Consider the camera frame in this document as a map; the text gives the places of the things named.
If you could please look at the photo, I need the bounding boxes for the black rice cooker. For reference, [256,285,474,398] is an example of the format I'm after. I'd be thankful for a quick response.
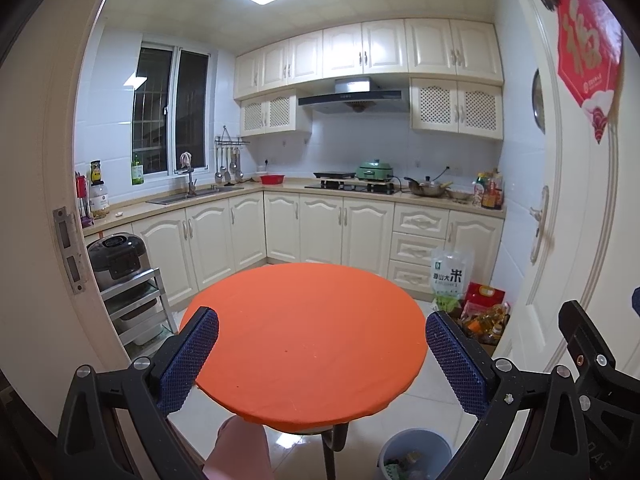
[87,232,151,290]

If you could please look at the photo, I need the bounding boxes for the orange round tablecloth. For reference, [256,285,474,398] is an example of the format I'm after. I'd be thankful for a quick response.
[182,263,427,434]

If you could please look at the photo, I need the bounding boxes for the cream lower kitchen cabinets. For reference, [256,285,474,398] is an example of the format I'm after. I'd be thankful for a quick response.
[85,184,504,306]

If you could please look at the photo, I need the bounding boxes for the metal shelf rack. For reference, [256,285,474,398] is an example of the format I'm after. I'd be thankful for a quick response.
[101,268,178,361]

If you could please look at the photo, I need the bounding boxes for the jar on counter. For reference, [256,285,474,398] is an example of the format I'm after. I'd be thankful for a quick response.
[89,160,110,219]

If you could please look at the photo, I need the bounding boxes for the white door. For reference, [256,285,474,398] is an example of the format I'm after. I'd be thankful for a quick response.
[492,0,639,375]

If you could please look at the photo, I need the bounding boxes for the table leg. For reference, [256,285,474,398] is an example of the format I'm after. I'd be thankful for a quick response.
[320,424,348,480]

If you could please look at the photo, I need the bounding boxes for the door strike plate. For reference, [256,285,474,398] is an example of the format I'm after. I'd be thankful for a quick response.
[52,206,88,295]

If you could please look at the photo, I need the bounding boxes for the gas stove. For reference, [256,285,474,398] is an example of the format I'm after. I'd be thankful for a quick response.
[304,172,400,195]

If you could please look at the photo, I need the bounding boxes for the metal door handle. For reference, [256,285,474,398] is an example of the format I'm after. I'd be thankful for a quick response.
[529,185,550,264]

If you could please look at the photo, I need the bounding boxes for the condiment bottles group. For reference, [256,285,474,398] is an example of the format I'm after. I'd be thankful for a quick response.
[472,168,503,210]

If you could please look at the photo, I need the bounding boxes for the range hood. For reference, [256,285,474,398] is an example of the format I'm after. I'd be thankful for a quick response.
[298,77,409,115]

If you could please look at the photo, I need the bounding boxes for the kitchen window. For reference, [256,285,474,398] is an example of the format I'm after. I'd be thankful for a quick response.
[131,44,209,176]

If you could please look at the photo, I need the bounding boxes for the sink faucet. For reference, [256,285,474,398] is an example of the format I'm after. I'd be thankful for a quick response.
[178,151,198,196]

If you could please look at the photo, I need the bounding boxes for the hanging utensil rack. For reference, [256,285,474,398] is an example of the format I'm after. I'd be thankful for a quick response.
[214,125,250,186]

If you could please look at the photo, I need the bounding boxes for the red fu door decoration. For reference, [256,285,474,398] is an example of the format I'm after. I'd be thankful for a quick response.
[556,0,623,142]

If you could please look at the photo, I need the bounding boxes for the red gift bag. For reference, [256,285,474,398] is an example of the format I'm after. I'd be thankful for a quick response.
[462,282,506,316]

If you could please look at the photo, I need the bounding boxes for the blue trash bin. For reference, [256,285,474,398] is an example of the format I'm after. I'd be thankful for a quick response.
[376,428,452,479]

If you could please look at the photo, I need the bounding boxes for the green bottle on windowsill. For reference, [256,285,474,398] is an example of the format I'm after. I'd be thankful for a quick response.
[131,154,144,185]

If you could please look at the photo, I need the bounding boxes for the cream kitchen cabinets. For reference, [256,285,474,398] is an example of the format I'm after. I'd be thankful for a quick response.
[85,184,504,306]
[233,18,503,141]

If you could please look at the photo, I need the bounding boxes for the white rice bag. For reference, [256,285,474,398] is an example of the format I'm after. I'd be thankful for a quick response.
[431,248,474,313]

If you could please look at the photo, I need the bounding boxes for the cardboard box with groceries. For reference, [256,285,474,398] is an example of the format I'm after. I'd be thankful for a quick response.
[454,302,511,356]

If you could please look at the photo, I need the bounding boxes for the pink trouser leg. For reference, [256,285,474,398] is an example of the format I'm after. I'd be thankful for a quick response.
[203,415,274,480]

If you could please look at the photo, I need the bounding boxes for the red plastic basin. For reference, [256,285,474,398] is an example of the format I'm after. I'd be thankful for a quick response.
[259,174,284,185]

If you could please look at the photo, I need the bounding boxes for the metal wok pan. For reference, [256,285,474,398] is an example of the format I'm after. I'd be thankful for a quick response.
[404,166,452,198]

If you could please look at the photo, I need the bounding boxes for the green electric cooking pot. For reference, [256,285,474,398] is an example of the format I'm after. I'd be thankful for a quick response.
[356,159,394,182]

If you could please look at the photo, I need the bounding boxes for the round wall clock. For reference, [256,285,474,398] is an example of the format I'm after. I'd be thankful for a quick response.
[530,70,546,133]

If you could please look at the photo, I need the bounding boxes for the cream upper kitchen cabinets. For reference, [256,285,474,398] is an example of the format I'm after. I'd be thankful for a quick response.
[233,18,503,141]

